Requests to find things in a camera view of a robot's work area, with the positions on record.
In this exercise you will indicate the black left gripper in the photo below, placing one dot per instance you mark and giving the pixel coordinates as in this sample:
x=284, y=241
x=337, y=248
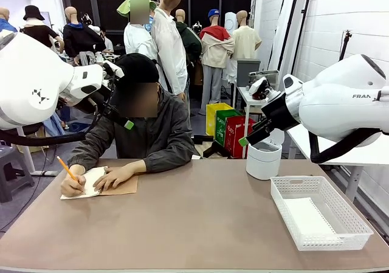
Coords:
x=97, y=101

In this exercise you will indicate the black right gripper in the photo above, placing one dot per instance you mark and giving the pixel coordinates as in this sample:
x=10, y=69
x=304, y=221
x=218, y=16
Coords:
x=279, y=113

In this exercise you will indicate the spiral notebook brown cover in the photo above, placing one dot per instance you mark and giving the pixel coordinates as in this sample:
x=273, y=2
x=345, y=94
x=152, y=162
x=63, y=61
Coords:
x=121, y=188

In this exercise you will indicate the yellow pencil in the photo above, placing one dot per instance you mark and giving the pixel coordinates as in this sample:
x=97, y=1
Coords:
x=65, y=167

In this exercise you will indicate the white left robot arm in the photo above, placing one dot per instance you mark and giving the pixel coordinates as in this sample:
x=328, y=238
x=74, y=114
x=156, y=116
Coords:
x=30, y=81

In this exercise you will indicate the person's left forearm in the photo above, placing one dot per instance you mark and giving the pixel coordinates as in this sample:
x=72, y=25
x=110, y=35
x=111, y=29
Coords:
x=164, y=162

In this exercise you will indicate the person's right forearm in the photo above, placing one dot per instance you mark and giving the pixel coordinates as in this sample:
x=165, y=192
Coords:
x=79, y=165

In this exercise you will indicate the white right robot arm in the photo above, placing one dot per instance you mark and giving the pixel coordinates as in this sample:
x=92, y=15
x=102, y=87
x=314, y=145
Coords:
x=334, y=109

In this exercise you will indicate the person's left hand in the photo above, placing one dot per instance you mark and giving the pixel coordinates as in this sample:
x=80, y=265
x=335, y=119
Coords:
x=117, y=174

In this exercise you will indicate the person's right hand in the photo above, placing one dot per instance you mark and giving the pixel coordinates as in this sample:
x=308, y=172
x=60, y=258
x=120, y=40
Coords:
x=73, y=188

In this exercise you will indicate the red recycling bag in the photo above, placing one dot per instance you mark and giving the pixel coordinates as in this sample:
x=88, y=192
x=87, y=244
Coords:
x=234, y=139

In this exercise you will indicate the white lidded trash bin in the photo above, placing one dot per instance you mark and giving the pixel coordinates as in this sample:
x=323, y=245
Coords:
x=263, y=163

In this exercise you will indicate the brown glass jar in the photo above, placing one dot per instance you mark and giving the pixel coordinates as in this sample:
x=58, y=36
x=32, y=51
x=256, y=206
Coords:
x=256, y=96

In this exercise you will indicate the green recycling bag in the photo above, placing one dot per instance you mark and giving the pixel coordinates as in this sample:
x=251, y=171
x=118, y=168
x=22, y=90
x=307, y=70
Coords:
x=222, y=127

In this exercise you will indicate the small white side table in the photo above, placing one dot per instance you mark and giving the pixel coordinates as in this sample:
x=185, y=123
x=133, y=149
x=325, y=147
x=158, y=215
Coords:
x=243, y=93

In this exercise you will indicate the person in grey jacket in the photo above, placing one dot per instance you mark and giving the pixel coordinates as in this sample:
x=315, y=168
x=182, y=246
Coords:
x=164, y=127

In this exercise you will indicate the yellow recycling bag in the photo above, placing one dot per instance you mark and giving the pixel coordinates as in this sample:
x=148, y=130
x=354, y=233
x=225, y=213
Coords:
x=211, y=118

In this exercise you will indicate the black cap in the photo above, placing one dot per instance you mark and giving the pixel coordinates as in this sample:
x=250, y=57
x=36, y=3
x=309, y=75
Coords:
x=136, y=69

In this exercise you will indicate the wooden boards with black brackets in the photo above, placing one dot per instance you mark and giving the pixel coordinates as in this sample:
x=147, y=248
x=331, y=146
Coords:
x=209, y=151

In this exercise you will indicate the metal trays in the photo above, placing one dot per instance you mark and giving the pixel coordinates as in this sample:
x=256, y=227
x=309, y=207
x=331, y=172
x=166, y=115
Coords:
x=270, y=73

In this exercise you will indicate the blue cloth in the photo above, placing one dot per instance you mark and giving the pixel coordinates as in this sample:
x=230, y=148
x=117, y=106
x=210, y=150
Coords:
x=54, y=124

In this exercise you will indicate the grey cabinet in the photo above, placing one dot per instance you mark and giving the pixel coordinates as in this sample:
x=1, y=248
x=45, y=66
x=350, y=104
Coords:
x=244, y=69

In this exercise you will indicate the background person white shirt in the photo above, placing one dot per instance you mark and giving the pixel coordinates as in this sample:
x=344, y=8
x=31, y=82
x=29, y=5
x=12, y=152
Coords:
x=107, y=43

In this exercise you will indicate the figure in green checked hat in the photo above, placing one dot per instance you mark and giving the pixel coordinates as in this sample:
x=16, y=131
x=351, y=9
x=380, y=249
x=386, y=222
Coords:
x=138, y=42

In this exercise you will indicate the tall mannequin in white shirt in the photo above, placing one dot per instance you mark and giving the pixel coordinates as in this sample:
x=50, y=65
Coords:
x=170, y=54

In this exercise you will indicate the mannequin in black sweater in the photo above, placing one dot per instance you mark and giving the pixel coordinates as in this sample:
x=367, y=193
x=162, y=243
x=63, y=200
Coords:
x=80, y=39

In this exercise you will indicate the mannequin in cream shirt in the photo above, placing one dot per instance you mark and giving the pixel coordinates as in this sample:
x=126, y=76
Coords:
x=246, y=42

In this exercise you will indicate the mannequin blue cap red jacket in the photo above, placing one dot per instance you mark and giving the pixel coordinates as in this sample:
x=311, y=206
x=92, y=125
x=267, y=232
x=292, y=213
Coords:
x=214, y=51

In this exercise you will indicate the white table with white legs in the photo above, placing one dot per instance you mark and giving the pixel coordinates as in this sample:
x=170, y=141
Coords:
x=25, y=151

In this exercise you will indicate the mannequin in dark green hoodie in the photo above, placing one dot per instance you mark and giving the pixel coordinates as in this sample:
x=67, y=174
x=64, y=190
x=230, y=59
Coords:
x=191, y=42

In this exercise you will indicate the grey plastic stool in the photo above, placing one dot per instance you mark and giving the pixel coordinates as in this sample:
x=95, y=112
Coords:
x=15, y=154

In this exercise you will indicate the mannequin with black bucket hat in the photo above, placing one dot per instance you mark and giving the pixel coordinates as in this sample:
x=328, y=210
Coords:
x=38, y=33

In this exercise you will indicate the black tripod stand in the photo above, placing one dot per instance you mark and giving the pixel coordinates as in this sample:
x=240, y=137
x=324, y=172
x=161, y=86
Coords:
x=345, y=46

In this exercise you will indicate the white plastic basket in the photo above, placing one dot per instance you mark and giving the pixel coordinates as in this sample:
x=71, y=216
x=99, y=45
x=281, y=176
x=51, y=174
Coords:
x=334, y=242

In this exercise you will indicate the mannequin in blue white top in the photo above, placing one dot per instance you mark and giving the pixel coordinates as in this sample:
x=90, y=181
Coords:
x=6, y=23

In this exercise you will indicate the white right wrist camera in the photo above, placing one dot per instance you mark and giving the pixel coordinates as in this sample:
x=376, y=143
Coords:
x=258, y=86

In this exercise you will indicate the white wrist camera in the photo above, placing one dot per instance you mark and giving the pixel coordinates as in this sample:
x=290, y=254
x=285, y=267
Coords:
x=114, y=69
x=258, y=86

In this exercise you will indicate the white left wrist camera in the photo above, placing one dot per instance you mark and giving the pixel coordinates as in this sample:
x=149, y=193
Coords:
x=114, y=69

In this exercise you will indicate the black wall pole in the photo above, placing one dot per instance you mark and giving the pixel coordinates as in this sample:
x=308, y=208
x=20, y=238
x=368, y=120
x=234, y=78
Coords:
x=288, y=20
x=301, y=39

